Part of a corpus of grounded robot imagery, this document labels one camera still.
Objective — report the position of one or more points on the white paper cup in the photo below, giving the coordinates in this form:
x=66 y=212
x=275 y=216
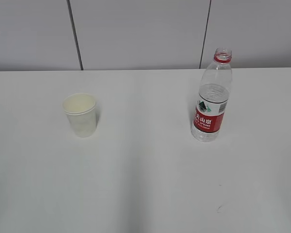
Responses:
x=80 y=109

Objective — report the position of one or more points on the clear water bottle red label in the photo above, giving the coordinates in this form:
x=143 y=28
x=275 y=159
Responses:
x=213 y=95

